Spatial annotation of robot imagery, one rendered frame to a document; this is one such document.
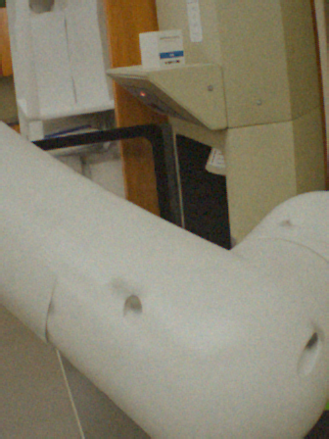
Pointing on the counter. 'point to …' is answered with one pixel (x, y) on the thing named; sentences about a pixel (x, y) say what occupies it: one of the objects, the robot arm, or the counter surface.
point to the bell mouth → (215, 162)
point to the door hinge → (172, 172)
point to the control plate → (152, 100)
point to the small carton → (162, 48)
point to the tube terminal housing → (258, 100)
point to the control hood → (182, 90)
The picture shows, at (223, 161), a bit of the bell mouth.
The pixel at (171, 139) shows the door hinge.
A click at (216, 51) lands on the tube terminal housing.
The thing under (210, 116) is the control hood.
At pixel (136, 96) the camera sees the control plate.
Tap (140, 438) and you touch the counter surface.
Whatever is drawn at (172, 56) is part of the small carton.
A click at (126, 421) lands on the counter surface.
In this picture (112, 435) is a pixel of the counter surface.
